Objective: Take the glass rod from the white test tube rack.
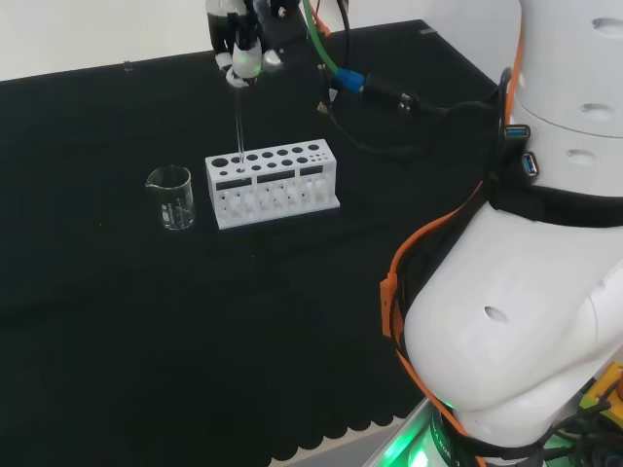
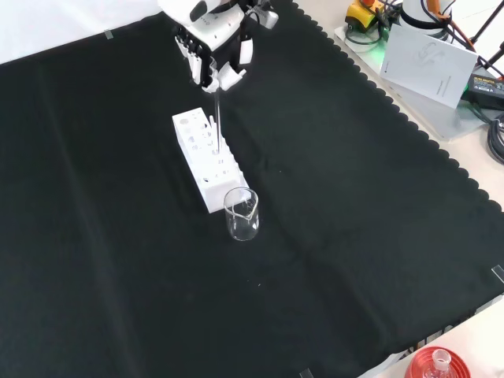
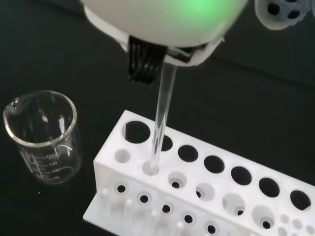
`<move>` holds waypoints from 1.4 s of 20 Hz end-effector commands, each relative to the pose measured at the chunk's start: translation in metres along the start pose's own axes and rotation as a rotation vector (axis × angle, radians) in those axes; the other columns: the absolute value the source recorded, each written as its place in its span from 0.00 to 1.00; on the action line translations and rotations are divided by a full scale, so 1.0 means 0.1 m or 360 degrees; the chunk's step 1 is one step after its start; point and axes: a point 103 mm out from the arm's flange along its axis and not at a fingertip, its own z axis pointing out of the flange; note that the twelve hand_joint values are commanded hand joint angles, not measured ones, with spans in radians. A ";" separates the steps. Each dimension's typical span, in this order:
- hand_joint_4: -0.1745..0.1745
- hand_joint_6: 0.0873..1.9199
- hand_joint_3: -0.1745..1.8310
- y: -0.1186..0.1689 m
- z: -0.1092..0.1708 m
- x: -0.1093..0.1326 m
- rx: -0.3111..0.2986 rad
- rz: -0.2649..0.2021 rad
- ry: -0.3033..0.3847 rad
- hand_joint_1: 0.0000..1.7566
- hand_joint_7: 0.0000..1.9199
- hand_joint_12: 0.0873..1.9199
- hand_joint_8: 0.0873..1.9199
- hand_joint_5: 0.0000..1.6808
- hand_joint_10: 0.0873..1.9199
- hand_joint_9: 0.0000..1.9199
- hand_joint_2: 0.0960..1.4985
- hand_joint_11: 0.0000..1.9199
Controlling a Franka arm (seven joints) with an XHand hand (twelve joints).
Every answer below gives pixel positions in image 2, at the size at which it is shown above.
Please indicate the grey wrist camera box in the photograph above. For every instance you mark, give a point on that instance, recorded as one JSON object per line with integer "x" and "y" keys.
{"x": 265, "y": 16}

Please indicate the white paper booklet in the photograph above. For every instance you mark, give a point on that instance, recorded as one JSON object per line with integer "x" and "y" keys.
{"x": 429, "y": 63}

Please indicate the grey metal base plate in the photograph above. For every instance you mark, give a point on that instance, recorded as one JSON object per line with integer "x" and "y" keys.
{"x": 433, "y": 118}

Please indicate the clear glass rod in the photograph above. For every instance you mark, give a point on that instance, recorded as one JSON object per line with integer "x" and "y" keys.
{"x": 216, "y": 118}

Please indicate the black tripod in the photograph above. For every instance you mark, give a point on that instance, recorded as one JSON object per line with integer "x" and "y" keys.
{"x": 490, "y": 23}

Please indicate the clear tape piece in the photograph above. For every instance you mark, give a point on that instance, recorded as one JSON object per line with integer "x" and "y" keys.
{"x": 108, "y": 34}
{"x": 306, "y": 373}
{"x": 498, "y": 274}

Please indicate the clear glass beaker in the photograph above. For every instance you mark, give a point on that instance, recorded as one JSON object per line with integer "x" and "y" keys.
{"x": 242, "y": 224}

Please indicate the clear round-bottom flask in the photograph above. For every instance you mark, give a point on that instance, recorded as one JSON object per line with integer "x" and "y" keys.
{"x": 441, "y": 364}

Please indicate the yellow stop button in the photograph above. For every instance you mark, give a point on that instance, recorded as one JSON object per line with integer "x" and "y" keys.
{"x": 360, "y": 15}

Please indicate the black power adapter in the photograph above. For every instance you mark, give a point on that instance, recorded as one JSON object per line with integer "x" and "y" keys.
{"x": 486, "y": 88}

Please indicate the black bench cloth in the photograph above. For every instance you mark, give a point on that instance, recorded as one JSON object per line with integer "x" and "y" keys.
{"x": 118, "y": 197}

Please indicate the white test tube rack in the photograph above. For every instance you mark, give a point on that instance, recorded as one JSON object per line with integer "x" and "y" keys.
{"x": 197, "y": 157}

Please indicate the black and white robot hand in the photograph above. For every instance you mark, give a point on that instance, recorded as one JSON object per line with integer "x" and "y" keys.
{"x": 216, "y": 31}

